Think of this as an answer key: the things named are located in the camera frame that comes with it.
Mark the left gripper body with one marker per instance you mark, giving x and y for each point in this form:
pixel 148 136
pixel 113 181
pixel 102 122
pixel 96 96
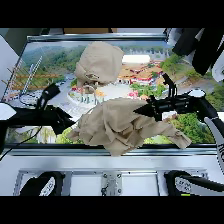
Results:
pixel 58 120

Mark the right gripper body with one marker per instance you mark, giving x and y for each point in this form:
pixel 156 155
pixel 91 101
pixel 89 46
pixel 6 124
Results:
pixel 171 106

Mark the beige garment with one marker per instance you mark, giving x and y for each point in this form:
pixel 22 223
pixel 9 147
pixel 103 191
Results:
pixel 100 63
pixel 113 130

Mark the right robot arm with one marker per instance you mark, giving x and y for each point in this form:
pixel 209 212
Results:
pixel 207 109

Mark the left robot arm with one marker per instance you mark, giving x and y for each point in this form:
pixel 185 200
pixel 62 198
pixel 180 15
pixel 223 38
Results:
pixel 23 118

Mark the white garment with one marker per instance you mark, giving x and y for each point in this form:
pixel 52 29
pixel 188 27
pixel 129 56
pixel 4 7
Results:
pixel 220 68

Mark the black garment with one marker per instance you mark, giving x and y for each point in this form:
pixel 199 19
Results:
pixel 186 41
pixel 208 53

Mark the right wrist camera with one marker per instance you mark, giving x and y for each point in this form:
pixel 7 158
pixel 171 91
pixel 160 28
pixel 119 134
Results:
pixel 169 85

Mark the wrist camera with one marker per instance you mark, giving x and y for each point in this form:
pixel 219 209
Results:
pixel 169 85
pixel 50 91

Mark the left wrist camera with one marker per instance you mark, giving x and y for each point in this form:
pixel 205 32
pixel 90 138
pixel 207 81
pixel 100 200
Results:
pixel 50 91

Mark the silver frame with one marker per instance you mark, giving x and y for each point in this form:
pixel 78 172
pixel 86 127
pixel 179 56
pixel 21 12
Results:
pixel 111 152

